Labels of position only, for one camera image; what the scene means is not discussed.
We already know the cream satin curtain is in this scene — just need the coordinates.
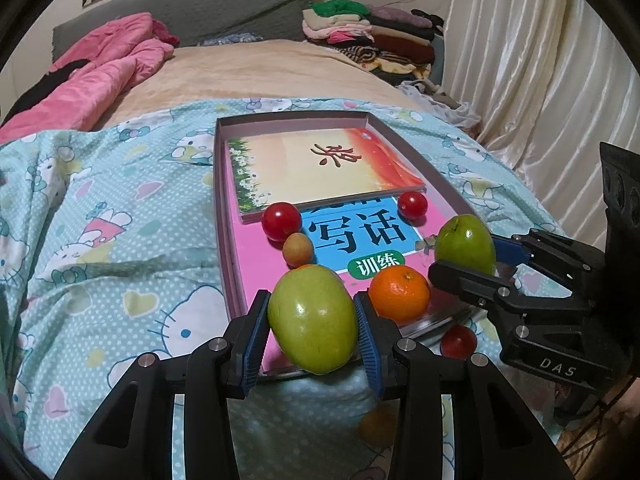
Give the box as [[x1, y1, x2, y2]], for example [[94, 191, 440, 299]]
[[442, 0, 640, 221]]

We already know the pink quilt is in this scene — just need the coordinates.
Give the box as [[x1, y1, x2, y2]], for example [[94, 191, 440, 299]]
[[0, 12, 181, 146]]

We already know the blue patterned cloth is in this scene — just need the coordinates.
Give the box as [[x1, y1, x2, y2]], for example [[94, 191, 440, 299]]
[[197, 32, 263, 47]]

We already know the light blue cat-print blanket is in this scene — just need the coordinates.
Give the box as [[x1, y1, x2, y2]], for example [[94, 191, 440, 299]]
[[0, 95, 566, 480]]

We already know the beige bed sheet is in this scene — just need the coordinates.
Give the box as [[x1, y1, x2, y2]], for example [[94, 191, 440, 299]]
[[92, 40, 426, 133]]

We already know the yellow and orange book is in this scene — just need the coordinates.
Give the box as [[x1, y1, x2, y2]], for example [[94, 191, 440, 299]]
[[226, 127, 428, 223]]

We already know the red cherry tomato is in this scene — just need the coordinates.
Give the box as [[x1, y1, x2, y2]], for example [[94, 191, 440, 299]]
[[261, 202, 302, 242], [440, 325, 477, 359], [397, 191, 429, 221]]

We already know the black cloth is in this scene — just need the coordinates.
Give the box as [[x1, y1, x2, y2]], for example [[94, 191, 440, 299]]
[[10, 57, 93, 113]]

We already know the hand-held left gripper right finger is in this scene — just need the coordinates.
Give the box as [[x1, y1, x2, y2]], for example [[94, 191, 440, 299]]
[[352, 292, 561, 480]]

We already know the pink and blue workbook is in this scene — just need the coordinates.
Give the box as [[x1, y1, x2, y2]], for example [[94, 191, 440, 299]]
[[224, 195, 481, 376]]

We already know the shallow grey cardboard tray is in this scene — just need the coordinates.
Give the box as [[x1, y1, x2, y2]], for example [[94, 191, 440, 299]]
[[214, 109, 493, 378]]

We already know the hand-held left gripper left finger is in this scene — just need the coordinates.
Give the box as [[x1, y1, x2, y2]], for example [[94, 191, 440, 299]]
[[52, 289, 273, 480]]

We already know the pile of folded clothes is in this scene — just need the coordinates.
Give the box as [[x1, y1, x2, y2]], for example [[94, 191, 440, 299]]
[[301, 0, 446, 86]]

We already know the white plastic bag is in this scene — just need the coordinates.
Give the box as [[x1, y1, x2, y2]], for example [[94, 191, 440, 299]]
[[397, 80, 483, 131]]

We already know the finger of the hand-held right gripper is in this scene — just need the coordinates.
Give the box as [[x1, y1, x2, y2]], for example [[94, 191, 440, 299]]
[[428, 259, 594, 322], [492, 229, 604, 292]]

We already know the mandarin orange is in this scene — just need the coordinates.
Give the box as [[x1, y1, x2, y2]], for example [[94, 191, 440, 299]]
[[369, 265, 431, 323], [357, 402, 401, 443]]

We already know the small tan jujube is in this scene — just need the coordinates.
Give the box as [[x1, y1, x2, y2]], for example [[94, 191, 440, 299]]
[[283, 233, 315, 267]]

